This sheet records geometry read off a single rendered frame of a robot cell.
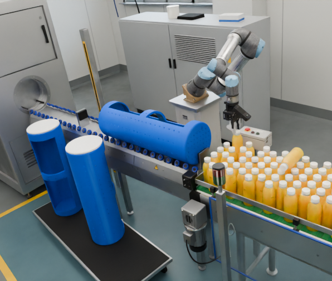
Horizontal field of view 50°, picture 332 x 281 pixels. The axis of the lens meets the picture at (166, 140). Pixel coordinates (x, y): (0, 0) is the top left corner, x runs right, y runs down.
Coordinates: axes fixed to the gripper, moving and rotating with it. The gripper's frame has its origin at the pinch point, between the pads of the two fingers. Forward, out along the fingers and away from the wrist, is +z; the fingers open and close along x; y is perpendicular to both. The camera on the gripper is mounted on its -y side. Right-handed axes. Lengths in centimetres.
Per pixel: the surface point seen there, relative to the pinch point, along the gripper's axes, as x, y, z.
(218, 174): 51, -22, -6
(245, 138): -11.1, 0.6, 10.4
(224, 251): 51, -22, 46
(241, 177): 26.7, -19.1, 11.7
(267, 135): -15.3, -12.6, 7.0
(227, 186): 31.0, -12.4, 17.7
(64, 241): 74, 129, 102
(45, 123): 40, 168, 14
